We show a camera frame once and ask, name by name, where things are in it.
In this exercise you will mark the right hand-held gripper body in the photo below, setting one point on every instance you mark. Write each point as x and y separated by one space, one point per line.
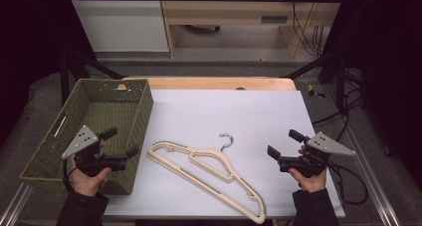
326 145

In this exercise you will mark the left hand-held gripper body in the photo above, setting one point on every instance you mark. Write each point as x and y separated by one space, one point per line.
81 143

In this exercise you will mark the green woven basket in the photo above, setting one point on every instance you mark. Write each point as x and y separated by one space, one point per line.
109 110

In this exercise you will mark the person's right hand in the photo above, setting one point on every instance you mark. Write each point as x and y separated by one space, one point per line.
312 184

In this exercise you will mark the person's left hand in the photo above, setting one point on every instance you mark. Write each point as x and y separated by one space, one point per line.
88 184

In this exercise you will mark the yellow and black tool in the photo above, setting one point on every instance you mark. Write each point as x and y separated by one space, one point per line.
313 92

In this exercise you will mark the white table mat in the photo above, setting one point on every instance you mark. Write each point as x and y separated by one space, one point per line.
232 116

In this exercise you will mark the black stand leg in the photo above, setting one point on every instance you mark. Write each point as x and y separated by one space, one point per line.
89 65
326 65

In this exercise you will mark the white cabinet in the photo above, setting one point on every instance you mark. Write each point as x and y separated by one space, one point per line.
122 27

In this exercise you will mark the light wooden desk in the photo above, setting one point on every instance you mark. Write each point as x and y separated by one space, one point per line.
232 12

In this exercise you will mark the aluminium rail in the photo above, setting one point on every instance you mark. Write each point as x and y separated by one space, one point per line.
15 204
368 166

